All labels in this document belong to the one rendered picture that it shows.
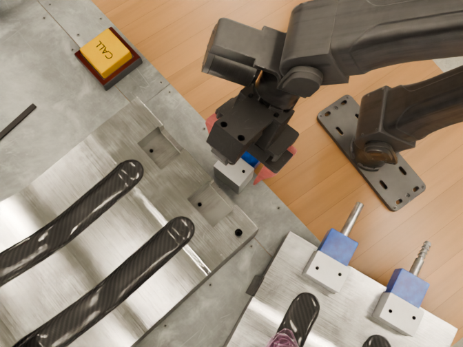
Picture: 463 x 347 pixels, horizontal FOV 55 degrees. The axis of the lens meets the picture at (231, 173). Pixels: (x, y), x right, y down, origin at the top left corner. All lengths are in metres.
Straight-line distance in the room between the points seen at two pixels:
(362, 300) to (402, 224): 0.16
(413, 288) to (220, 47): 0.41
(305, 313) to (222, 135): 0.28
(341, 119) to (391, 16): 0.34
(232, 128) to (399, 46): 0.19
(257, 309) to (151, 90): 0.39
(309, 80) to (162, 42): 0.41
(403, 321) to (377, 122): 0.26
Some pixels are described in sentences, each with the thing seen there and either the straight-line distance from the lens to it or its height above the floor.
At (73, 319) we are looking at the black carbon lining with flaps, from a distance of 0.62.
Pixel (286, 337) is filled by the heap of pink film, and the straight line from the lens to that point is 0.63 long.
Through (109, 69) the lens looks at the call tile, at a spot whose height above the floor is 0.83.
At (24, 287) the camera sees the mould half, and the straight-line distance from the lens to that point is 0.62.
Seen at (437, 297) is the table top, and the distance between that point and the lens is 0.76.
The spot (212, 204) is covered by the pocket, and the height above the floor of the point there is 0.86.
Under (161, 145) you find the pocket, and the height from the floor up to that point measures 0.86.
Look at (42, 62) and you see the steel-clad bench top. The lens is 0.84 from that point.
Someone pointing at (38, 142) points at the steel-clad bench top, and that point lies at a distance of 0.78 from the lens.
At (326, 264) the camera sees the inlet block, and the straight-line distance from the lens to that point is 0.62.
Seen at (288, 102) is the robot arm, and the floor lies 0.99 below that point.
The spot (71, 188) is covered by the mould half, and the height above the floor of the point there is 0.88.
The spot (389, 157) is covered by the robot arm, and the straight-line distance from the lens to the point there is 0.63.
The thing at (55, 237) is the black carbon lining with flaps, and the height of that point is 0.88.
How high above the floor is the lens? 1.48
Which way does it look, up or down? 75 degrees down
